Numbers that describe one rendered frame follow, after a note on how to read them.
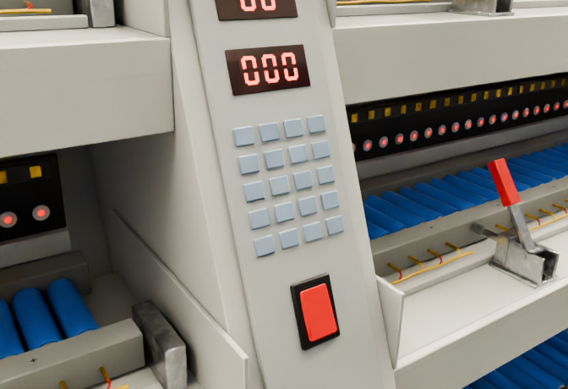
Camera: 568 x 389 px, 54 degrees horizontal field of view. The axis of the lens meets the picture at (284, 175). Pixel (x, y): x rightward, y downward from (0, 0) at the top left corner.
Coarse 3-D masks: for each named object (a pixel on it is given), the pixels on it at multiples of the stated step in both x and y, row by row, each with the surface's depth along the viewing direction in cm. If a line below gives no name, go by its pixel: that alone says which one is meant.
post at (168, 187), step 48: (192, 48) 26; (192, 96) 26; (336, 96) 31; (96, 144) 40; (144, 144) 32; (192, 144) 26; (96, 192) 43; (144, 192) 33; (192, 192) 27; (144, 240) 35; (192, 240) 28; (192, 288) 30; (240, 288) 27; (240, 336) 27; (384, 336) 32; (384, 384) 31
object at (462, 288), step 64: (384, 128) 53; (448, 128) 59; (512, 128) 65; (384, 192) 52; (448, 192) 53; (512, 192) 42; (384, 256) 40; (448, 256) 44; (512, 256) 42; (384, 320) 32; (448, 320) 36; (512, 320) 38; (448, 384) 36
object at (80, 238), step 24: (408, 96) 61; (504, 144) 69; (72, 168) 42; (408, 168) 60; (72, 192) 42; (72, 216) 42; (96, 216) 43; (72, 240) 42; (96, 240) 43; (96, 264) 43
